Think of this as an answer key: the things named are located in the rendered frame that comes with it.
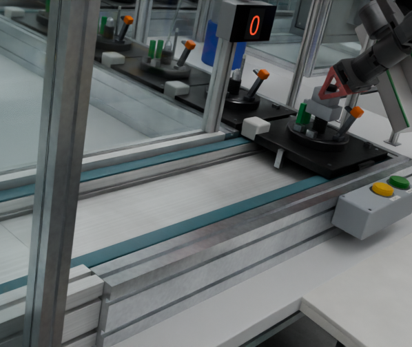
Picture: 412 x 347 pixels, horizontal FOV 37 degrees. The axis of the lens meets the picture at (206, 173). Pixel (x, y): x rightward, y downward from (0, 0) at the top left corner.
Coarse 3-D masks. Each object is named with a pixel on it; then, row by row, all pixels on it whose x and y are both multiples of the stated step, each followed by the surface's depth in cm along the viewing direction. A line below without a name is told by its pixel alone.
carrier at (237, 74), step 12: (240, 72) 153; (228, 96) 144; (240, 96) 148; (228, 108) 144; (240, 108) 144; (252, 108) 146; (264, 108) 149; (288, 108) 153; (228, 120) 136; (240, 120) 137
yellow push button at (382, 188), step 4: (376, 184) 118; (380, 184) 118; (384, 184) 118; (372, 188) 117; (376, 188) 116; (380, 188) 116; (384, 188) 116; (388, 188) 117; (392, 188) 117; (376, 192) 116; (380, 192) 116; (384, 192) 115; (388, 192) 115; (392, 192) 116
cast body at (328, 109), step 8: (320, 88) 130; (328, 88) 129; (336, 88) 130; (312, 96) 131; (312, 104) 132; (320, 104) 130; (328, 104) 129; (336, 104) 132; (312, 112) 132; (320, 112) 131; (328, 112) 130; (336, 112) 131; (328, 120) 130
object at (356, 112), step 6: (348, 108) 128; (354, 108) 127; (360, 108) 127; (354, 114) 127; (360, 114) 127; (348, 120) 128; (354, 120) 129; (342, 126) 130; (348, 126) 129; (342, 132) 130
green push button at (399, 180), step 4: (392, 176) 123; (396, 176) 123; (392, 180) 121; (396, 180) 121; (400, 180) 122; (404, 180) 122; (408, 180) 122; (392, 184) 121; (396, 184) 121; (400, 184) 120; (404, 184) 121; (408, 184) 121; (404, 188) 121
